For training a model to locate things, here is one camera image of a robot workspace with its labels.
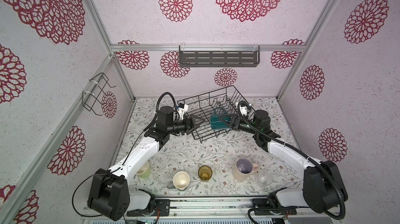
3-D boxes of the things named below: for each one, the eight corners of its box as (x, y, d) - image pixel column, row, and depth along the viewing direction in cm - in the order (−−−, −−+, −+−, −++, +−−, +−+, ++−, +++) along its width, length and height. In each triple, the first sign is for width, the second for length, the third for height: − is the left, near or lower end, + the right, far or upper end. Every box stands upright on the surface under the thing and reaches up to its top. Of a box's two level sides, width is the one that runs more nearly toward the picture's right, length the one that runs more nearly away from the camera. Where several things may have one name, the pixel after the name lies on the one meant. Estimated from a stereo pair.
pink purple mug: (233, 181, 84) (237, 174, 75) (231, 165, 89) (234, 157, 80) (255, 181, 84) (262, 174, 75) (252, 165, 89) (258, 157, 80)
